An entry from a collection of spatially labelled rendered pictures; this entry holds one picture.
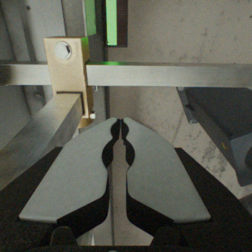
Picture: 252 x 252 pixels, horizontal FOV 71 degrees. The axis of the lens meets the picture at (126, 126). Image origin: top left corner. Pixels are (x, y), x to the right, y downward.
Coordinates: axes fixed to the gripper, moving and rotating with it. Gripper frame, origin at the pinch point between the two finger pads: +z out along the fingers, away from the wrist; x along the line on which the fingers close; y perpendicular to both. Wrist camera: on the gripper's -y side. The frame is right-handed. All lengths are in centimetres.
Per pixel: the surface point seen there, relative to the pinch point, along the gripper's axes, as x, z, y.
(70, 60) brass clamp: -7.1, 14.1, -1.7
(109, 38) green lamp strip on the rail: -2.8, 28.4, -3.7
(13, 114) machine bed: -27.8, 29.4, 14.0
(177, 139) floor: 40, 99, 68
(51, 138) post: -6.1, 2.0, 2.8
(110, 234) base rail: -5, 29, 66
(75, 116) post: -6.1, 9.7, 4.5
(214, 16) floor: 48, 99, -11
